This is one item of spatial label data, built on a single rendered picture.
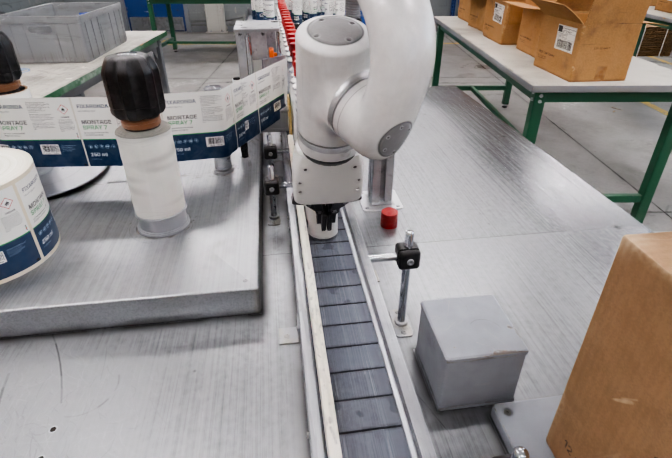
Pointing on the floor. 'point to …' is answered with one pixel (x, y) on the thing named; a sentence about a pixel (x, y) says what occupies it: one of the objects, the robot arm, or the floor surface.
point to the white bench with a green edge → (62, 84)
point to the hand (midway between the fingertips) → (325, 216)
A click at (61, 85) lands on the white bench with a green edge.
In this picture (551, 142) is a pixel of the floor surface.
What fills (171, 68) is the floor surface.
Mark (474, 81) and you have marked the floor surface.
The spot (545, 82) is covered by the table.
